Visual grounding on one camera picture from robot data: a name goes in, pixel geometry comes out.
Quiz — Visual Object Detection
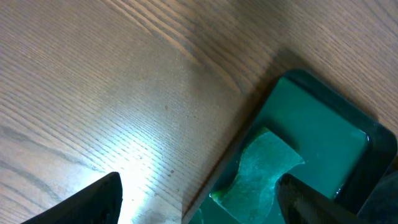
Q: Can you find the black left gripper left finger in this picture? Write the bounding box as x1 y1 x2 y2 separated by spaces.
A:
23 172 123 224

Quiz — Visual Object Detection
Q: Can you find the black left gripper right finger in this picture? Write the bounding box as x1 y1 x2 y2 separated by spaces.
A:
275 174 364 224

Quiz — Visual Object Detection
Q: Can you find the green scrubbing sponge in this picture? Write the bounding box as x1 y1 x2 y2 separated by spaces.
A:
211 128 305 223

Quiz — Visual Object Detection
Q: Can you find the dark green rectangular tray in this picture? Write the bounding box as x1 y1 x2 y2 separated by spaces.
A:
182 70 397 223

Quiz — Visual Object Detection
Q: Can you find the round black serving tray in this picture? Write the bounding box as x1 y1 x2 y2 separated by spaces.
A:
358 171 398 224

